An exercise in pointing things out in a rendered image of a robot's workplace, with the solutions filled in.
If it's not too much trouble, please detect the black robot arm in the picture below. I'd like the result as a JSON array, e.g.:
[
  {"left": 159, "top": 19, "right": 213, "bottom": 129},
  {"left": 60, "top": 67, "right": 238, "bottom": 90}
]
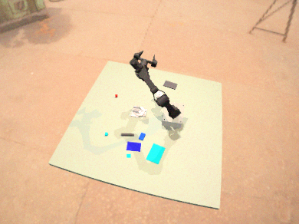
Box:
[{"left": 129, "top": 58, "right": 182, "bottom": 119}]

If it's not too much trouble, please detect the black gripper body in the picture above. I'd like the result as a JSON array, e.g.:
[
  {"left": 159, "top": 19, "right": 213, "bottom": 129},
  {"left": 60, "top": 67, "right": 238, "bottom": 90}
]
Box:
[{"left": 133, "top": 53, "right": 158, "bottom": 68}]

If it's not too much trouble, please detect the small blue block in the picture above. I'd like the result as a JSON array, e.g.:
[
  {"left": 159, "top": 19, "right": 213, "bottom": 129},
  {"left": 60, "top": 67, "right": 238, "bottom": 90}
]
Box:
[{"left": 139, "top": 133, "right": 146, "bottom": 141}]

